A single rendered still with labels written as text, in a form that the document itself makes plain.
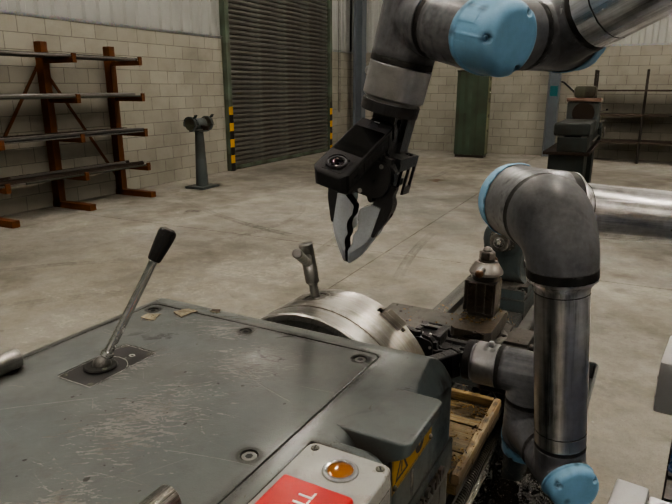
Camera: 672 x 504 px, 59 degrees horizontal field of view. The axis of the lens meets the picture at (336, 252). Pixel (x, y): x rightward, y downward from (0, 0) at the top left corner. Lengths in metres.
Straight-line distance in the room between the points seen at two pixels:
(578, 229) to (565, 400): 0.25
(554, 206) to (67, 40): 8.57
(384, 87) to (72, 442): 0.48
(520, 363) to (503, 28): 0.60
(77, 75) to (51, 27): 0.67
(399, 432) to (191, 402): 0.20
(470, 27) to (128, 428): 0.49
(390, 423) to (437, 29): 0.39
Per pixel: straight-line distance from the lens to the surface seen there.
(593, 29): 0.70
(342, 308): 0.88
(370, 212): 0.74
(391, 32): 0.71
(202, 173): 9.68
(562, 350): 0.88
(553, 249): 0.83
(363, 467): 0.50
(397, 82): 0.71
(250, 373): 0.65
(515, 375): 1.05
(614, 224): 1.01
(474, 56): 0.62
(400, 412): 0.58
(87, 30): 9.38
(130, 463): 0.54
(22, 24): 8.75
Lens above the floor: 1.55
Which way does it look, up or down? 16 degrees down
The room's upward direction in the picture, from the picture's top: straight up
